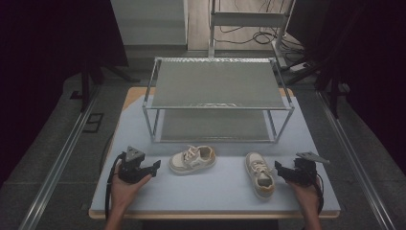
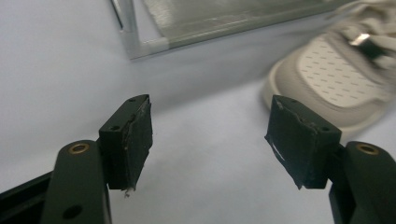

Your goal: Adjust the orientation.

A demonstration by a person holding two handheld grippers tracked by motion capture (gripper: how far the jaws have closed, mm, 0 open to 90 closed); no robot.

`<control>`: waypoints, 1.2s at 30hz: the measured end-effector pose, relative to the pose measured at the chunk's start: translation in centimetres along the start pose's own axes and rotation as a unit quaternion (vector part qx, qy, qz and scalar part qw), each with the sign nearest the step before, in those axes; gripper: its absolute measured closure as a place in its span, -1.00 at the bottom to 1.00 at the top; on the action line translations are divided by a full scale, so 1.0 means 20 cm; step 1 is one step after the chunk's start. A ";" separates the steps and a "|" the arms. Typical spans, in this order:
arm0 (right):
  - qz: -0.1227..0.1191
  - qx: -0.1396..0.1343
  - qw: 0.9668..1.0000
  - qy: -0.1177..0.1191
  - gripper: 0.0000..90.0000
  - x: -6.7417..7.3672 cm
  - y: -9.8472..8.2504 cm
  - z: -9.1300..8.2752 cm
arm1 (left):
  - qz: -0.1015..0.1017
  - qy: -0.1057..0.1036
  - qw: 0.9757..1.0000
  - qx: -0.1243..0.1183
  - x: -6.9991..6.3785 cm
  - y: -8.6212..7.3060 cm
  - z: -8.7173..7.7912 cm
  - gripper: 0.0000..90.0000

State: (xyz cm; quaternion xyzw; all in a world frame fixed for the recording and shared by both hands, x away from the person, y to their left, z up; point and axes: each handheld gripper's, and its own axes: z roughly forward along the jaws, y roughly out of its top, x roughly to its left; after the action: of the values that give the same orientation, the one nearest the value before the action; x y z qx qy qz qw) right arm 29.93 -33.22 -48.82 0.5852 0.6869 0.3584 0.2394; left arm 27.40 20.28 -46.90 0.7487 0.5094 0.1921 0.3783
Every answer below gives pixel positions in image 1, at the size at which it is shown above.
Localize black floor cables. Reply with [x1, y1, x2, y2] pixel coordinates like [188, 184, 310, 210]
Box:
[213, 0, 307, 57]

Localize dark curtain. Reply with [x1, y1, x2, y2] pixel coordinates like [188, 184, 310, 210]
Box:
[286, 0, 406, 176]

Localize white panel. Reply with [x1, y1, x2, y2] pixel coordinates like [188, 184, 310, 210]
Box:
[109, 0, 190, 51]

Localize light blue table mat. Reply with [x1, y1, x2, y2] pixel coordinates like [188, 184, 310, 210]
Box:
[90, 87, 341, 216]

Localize black tripod stand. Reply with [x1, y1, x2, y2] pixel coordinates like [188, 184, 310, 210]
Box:
[79, 58, 142, 113]

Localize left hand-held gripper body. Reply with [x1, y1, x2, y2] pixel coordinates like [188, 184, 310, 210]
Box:
[118, 146, 151, 185]

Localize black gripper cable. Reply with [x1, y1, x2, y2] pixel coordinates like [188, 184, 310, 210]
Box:
[104, 151, 128, 221]
[313, 172, 326, 216]

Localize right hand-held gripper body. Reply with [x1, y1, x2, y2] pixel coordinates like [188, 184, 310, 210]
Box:
[285, 150, 331, 188]

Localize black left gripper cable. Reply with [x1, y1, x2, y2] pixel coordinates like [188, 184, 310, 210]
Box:
[104, 151, 128, 221]

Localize metal floor rail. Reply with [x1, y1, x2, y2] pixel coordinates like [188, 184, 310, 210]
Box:
[17, 85, 102, 230]
[315, 90, 398, 230]

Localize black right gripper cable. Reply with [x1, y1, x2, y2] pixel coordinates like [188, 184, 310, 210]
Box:
[313, 172, 326, 216]

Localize person's right hand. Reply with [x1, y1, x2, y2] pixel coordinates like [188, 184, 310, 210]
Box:
[286, 176, 323, 219]

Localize two-tier metal shoe rack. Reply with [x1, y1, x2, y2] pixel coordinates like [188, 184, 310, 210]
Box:
[142, 56, 296, 145]

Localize white power strip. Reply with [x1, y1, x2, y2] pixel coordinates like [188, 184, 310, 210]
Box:
[287, 61, 310, 74]

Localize person's left hand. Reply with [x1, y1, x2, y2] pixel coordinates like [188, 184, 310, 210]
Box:
[109, 161, 153, 219]

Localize white metal stand frame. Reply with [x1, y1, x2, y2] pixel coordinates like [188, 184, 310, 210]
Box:
[207, 0, 297, 70]

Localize small beige sneaker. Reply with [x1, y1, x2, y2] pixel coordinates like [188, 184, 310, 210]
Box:
[244, 151, 277, 201]
[169, 144, 217, 176]

